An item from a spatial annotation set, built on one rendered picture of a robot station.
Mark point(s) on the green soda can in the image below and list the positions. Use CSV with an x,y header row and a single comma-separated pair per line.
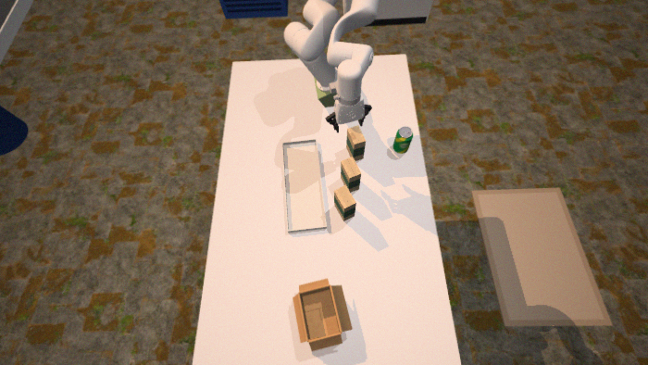
x,y
402,140

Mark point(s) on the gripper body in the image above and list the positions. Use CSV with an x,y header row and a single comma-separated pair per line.
x,y
346,114

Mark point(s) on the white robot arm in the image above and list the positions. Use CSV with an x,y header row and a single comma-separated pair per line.
x,y
328,29

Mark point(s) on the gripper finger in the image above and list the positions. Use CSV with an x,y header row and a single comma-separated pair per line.
x,y
367,109
332,120

